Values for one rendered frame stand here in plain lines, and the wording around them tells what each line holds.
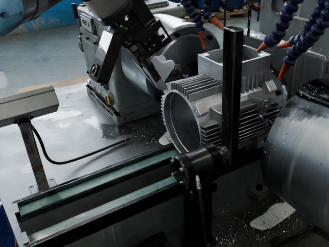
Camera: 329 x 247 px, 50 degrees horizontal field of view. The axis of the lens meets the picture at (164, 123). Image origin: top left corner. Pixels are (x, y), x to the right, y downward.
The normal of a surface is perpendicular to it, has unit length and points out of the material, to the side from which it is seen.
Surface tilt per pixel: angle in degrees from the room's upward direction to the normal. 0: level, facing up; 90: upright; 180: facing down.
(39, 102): 52
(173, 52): 90
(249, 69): 90
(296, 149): 65
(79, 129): 0
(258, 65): 90
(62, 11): 90
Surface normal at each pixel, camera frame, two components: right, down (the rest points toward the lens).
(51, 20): 0.38, 0.44
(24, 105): 0.36, -0.21
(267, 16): -0.87, 0.29
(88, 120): -0.07, -0.87
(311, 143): -0.77, -0.21
